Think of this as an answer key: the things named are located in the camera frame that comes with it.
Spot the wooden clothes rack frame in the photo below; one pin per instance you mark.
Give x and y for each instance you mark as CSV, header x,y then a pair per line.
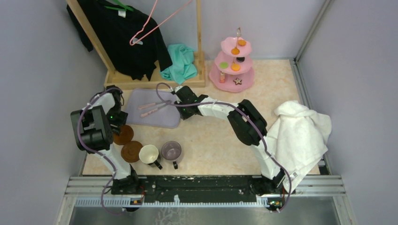
x,y
114,77

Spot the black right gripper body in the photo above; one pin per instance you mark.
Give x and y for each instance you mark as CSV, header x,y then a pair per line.
x,y
184,112

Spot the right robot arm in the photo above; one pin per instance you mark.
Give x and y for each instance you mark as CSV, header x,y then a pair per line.
x,y
246,121

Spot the purple mug black handle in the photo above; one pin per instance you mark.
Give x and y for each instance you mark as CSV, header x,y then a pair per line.
x,y
172,151

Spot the white towel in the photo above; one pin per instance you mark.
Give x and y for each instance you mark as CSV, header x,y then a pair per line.
x,y
298,140

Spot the lavender serving tray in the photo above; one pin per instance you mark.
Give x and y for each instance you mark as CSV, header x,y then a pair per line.
x,y
167,117

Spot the red striped cake piece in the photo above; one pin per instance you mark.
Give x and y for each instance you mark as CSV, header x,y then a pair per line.
x,y
222,77

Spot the pink three-tier cake stand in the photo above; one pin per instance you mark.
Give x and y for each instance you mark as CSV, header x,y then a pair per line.
x,y
246,72

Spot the green round cookie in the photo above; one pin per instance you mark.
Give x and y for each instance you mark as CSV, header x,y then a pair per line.
x,y
223,65

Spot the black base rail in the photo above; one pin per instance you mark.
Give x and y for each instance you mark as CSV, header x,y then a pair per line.
x,y
196,189

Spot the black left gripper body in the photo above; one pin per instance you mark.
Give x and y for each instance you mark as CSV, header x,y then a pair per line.
x,y
116,117

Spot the orange swirl cookie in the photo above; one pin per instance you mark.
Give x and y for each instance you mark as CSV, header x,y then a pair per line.
x,y
241,42

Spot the green clothes hanger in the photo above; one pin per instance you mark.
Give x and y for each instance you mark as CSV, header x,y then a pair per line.
x,y
117,5

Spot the small orange round cookie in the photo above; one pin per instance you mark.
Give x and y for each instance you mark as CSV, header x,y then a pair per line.
x,y
235,51

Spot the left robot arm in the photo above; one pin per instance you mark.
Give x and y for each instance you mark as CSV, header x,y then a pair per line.
x,y
101,125

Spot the brown saucer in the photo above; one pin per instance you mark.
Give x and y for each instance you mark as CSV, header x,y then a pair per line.
x,y
130,151
125,136

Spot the pink food tongs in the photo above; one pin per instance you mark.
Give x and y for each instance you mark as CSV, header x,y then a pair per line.
x,y
152,108

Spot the cream mug black handle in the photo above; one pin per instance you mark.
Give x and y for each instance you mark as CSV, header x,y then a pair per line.
x,y
150,155

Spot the black sandwich cookie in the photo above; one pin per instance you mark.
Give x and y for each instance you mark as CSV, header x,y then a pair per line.
x,y
240,59

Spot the orange waffle round cookie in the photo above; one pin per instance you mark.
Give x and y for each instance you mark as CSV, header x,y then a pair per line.
x,y
235,67

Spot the teal cloth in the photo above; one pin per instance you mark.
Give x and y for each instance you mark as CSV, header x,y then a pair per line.
x,y
182,68

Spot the black t-shirt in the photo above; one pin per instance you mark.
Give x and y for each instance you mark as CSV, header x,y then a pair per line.
x,y
132,41

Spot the star-shaped iced cookie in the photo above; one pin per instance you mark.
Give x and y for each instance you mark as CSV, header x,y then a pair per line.
x,y
237,81

